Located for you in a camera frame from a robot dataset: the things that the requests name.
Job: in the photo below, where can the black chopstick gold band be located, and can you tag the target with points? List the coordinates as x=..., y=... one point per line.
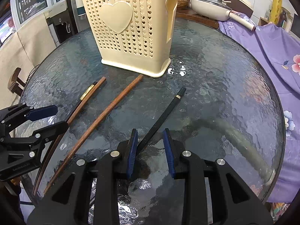
x=85, y=97

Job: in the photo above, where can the cream plastic utensil holder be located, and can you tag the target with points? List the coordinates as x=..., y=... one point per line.
x=134, y=35

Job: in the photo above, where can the water dispenser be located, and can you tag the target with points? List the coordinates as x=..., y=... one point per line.
x=64, y=21

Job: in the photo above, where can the purple floral cloth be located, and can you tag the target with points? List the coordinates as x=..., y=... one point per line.
x=278, y=53

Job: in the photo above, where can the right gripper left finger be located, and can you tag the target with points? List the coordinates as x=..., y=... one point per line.
x=68, y=200

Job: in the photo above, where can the woven basin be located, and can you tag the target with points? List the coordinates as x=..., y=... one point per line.
x=183, y=4

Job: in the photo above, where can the white pan with handle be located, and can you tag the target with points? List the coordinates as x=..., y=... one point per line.
x=218, y=12

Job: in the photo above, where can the yellow roll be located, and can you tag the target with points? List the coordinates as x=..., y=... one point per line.
x=275, y=11

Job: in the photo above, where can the wooden chair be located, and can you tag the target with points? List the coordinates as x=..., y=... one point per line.
x=15, y=84

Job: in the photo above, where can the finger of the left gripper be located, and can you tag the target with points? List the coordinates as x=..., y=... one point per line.
x=46, y=133
x=16, y=115

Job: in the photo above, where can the round glass table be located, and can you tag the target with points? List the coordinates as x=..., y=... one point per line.
x=230, y=110

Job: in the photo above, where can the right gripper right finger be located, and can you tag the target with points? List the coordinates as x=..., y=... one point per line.
x=232, y=201

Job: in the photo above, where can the brown wooden chopstick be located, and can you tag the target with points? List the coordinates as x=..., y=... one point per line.
x=54, y=144
x=89, y=131

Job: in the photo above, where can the black chopstick thin band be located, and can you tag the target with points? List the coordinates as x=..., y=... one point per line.
x=160, y=120

